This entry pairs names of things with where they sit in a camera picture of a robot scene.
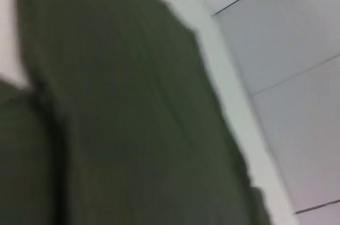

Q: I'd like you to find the dark green t-shirt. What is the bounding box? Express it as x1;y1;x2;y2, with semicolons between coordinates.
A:
0;0;276;225

